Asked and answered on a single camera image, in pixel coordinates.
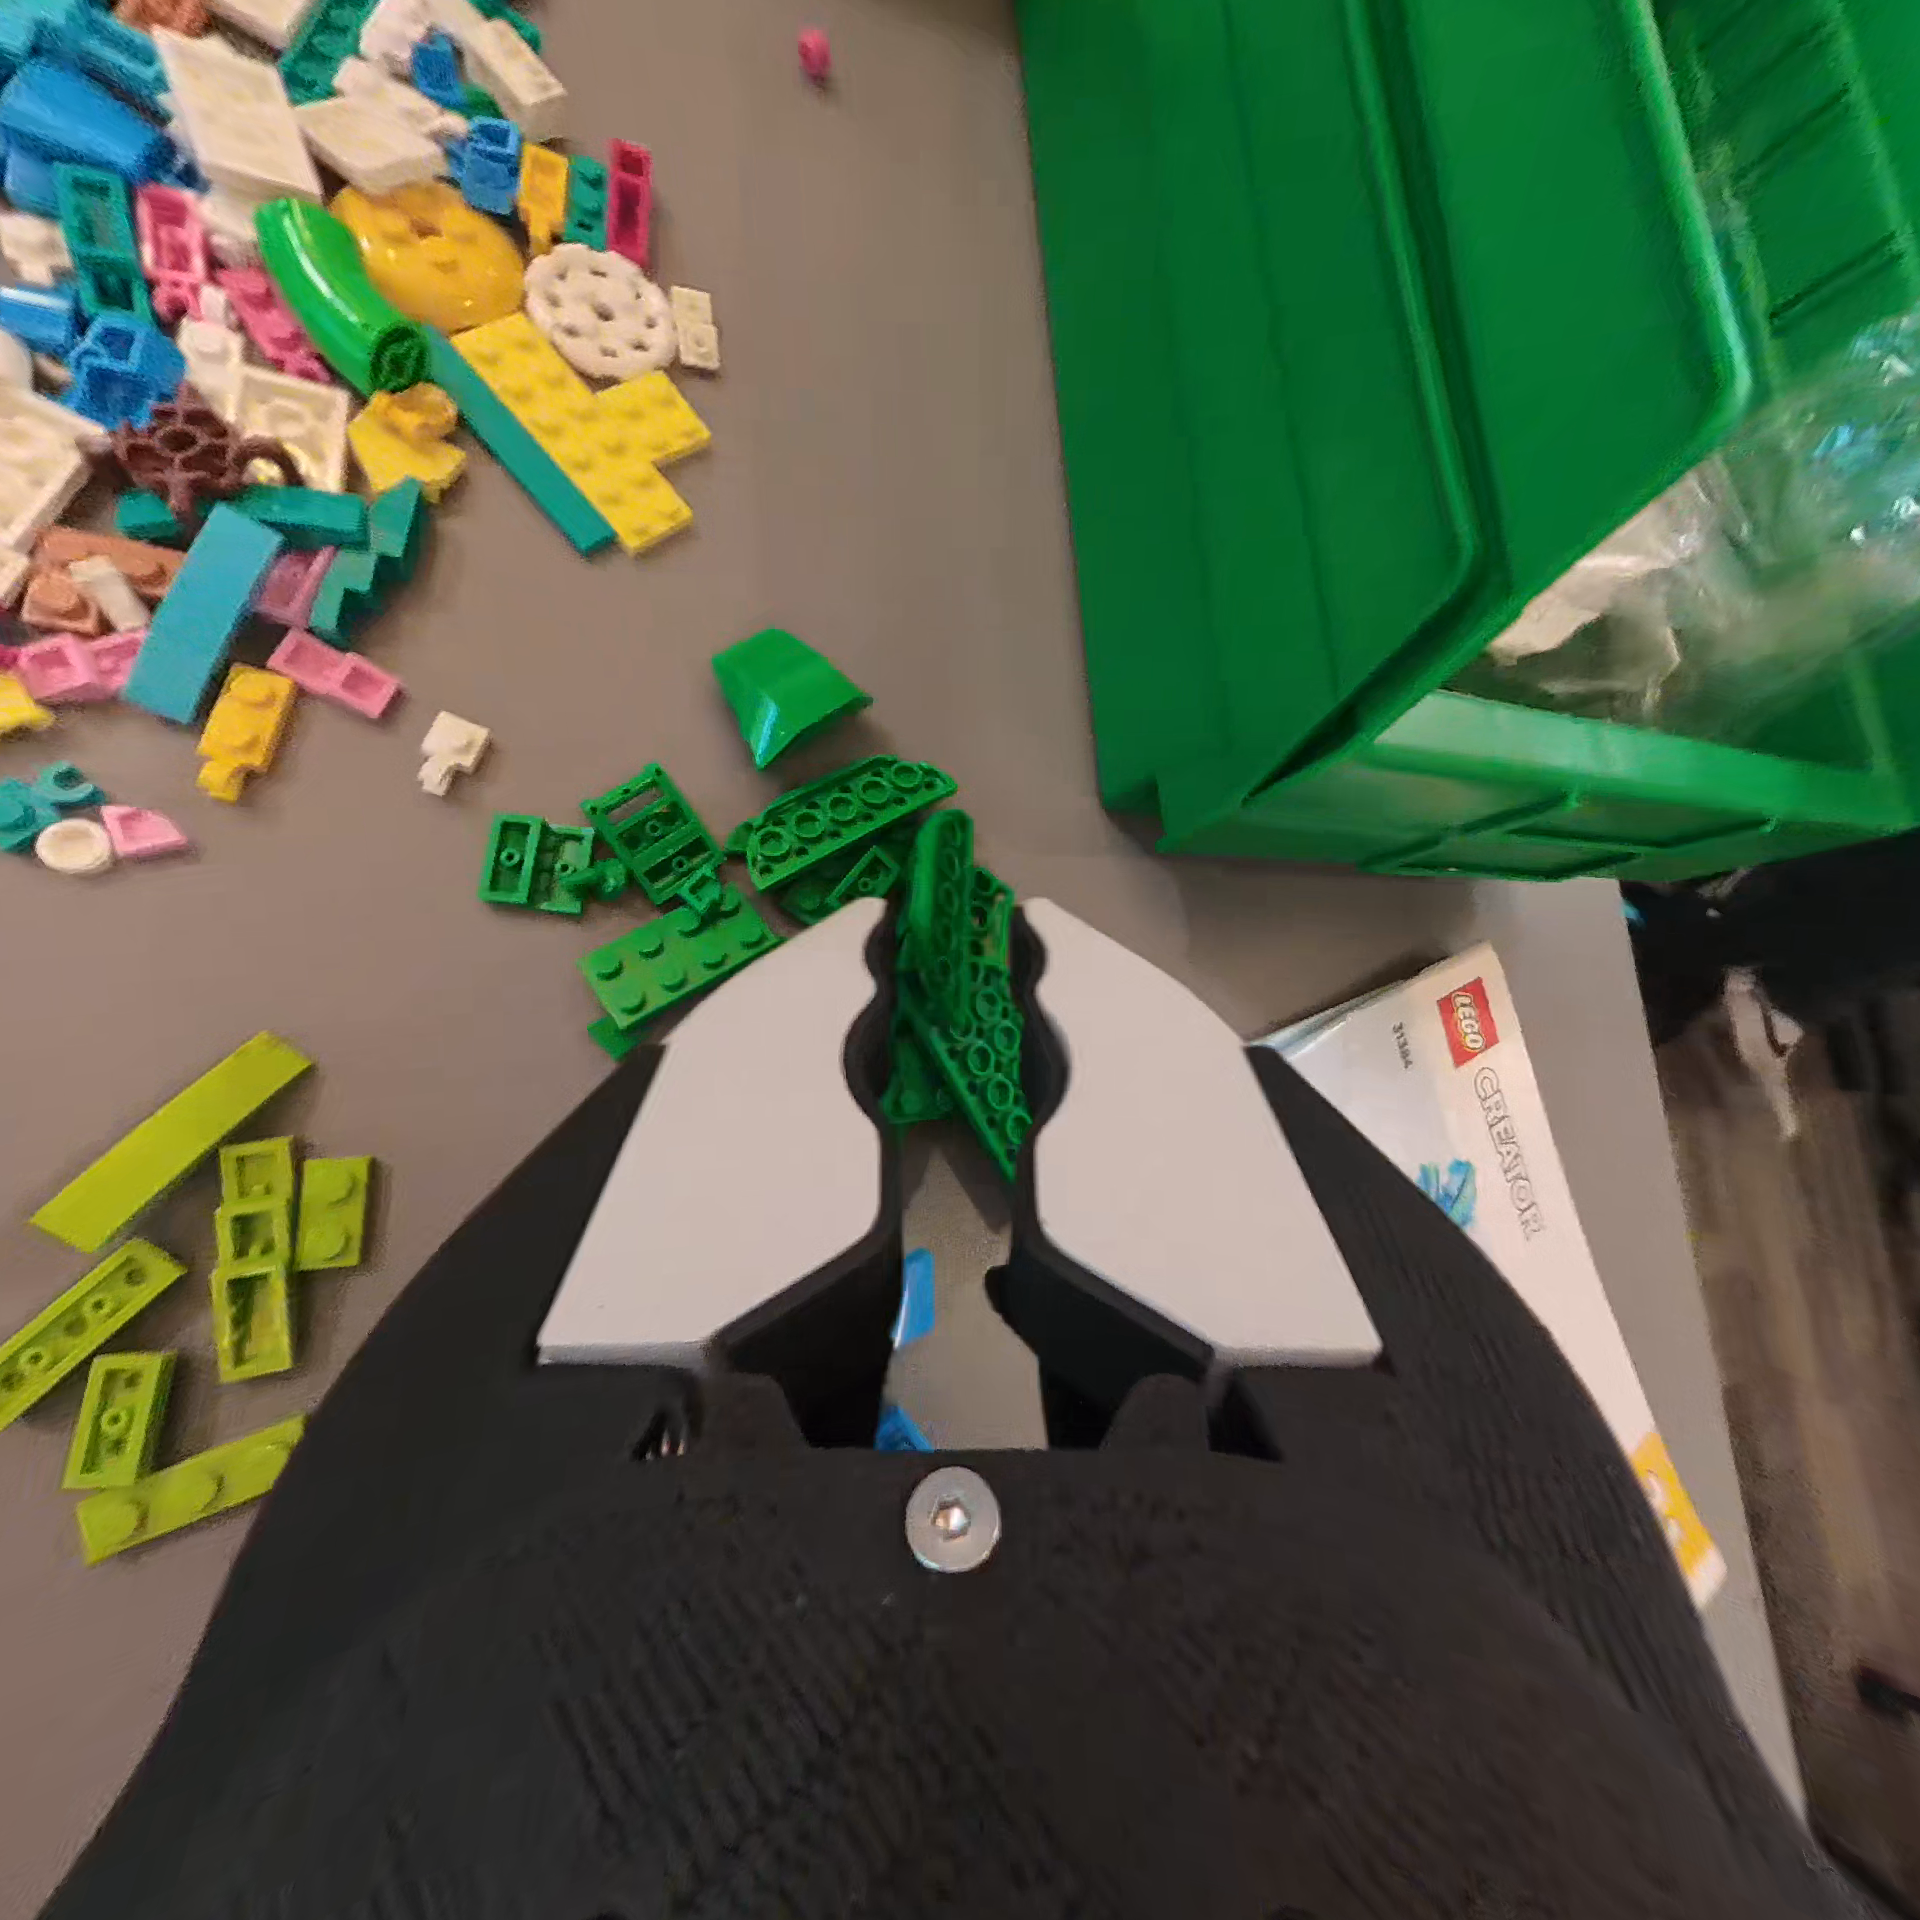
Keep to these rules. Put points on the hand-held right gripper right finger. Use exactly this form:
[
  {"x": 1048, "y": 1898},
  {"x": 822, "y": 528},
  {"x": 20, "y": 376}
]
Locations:
[{"x": 1185, "y": 1186}]

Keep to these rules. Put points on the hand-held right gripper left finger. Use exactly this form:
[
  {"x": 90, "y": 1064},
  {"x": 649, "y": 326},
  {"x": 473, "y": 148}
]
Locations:
[{"x": 718, "y": 1186}]

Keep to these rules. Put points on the group of green lego pieces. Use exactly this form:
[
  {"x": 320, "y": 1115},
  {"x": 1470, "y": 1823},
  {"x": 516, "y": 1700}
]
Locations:
[{"x": 673, "y": 961}]

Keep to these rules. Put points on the green wedge lego plate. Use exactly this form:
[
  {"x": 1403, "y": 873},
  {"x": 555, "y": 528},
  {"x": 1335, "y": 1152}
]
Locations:
[{"x": 968, "y": 1048}]

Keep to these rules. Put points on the blue lego piece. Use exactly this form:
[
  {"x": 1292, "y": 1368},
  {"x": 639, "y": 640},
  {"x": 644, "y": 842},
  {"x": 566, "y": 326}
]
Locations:
[{"x": 916, "y": 1297}]

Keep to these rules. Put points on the group of lime lego plates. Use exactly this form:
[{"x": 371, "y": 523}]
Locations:
[{"x": 255, "y": 1322}]

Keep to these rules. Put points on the pink round lego stud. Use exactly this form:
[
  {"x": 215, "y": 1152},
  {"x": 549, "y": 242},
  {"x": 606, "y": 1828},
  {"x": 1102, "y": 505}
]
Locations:
[{"x": 814, "y": 54}]

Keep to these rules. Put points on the pile of mixed lego pieces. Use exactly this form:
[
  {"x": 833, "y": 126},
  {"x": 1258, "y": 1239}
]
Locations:
[{"x": 226, "y": 135}]

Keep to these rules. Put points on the white instruction booklet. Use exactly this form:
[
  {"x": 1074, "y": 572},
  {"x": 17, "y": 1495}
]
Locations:
[{"x": 1440, "y": 1078}]

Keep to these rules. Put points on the stack of green storage bins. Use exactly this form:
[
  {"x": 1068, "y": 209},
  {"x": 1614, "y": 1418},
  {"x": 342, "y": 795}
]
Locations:
[{"x": 1273, "y": 376}]

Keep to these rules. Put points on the clear plastic bags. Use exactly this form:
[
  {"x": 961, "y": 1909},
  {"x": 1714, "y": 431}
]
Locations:
[{"x": 1726, "y": 571}]

